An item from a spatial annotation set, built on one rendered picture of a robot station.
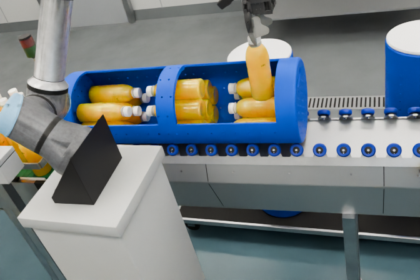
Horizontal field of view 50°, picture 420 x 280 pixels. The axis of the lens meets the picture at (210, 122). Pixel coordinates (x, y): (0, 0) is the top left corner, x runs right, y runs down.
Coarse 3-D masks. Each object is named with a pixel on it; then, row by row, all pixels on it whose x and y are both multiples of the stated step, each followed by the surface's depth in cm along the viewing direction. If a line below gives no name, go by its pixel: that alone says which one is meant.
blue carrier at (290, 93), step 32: (192, 64) 158; (224, 64) 159; (288, 64) 142; (160, 96) 151; (224, 96) 172; (288, 96) 137; (128, 128) 158; (160, 128) 154; (192, 128) 151; (224, 128) 147; (256, 128) 144; (288, 128) 140
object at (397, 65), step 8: (392, 56) 176; (400, 56) 173; (408, 56) 170; (416, 56) 168; (392, 64) 178; (400, 64) 175; (408, 64) 172; (416, 64) 170; (392, 72) 180; (400, 72) 177; (408, 72) 174; (416, 72) 172; (392, 80) 182; (400, 80) 178; (408, 80) 176; (416, 80) 174; (392, 88) 185; (400, 88) 181; (408, 88) 178; (416, 88) 176; (392, 96) 187; (400, 96) 183; (408, 96) 180; (416, 96) 178; (392, 104) 189; (400, 104) 185; (408, 104) 182; (416, 104) 180; (400, 112) 187
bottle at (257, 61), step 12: (252, 48) 134; (264, 48) 134; (252, 60) 134; (264, 60) 135; (252, 72) 137; (264, 72) 137; (252, 84) 140; (264, 84) 139; (252, 96) 144; (264, 96) 141
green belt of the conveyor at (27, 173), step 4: (52, 168) 183; (20, 172) 186; (24, 172) 185; (28, 172) 184; (32, 172) 184; (16, 176) 184; (20, 176) 184; (24, 176) 183; (28, 176) 182; (32, 176) 182; (36, 176) 181; (40, 176) 181; (44, 176) 180; (48, 176) 180
